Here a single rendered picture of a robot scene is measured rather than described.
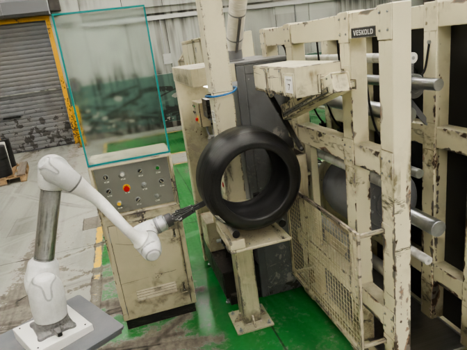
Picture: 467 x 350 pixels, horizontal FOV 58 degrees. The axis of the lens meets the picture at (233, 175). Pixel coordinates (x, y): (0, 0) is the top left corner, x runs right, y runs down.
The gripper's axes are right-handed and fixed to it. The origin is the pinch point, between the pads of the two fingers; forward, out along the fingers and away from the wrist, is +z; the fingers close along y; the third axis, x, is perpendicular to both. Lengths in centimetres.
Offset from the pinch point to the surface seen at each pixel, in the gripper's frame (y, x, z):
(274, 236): -4, 37, 33
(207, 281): 100, 107, -17
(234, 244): -9.3, 26.8, 8.8
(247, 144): -12.1, -24.2, 35.7
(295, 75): -34, -52, 64
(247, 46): 341, -40, 161
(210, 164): -9.2, -21.6, 14.2
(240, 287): 28, 79, 4
